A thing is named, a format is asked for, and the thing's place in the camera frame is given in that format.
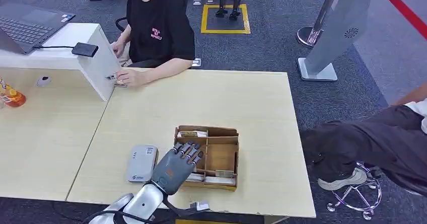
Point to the white kiosk stand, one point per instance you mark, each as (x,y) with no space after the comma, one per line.
(337,32)

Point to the silver floor socket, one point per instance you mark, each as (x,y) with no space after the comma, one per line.
(196,2)
(196,62)

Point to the upright card with gold print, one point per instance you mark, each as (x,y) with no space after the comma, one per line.
(224,173)

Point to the wooden card box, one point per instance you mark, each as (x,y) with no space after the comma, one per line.
(220,155)

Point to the dark grey laptop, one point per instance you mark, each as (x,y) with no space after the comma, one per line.
(30,22)

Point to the white raised desk shelf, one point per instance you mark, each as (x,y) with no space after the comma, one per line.
(96,65)

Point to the black external drive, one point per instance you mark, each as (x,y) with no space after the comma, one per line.
(84,49)

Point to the orange drink bottle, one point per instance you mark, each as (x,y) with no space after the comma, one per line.
(11,97)

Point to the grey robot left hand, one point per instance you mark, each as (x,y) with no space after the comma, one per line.
(171,172)

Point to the grey card reader device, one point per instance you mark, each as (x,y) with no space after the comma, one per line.
(141,163)

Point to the card stack with gold print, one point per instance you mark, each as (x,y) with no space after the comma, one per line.
(193,134)

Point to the yellow tape square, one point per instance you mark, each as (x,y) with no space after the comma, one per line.
(247,19)

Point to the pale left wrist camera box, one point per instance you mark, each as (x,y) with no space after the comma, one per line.
(202,205)

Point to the chrome stanchion post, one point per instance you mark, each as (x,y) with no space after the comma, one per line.
(315,29)

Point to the white card stack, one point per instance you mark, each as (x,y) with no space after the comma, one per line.
(220,180)

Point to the person seated at desk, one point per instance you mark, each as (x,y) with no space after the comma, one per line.
(160,25)

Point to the white round puck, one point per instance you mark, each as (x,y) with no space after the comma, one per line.
(43,80)

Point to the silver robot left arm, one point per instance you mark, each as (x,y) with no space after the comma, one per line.
(146,202)

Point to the chrome wheeled stool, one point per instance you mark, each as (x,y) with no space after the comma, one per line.
(363,195)

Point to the person on stool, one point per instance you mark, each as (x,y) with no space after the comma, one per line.
(377,142)

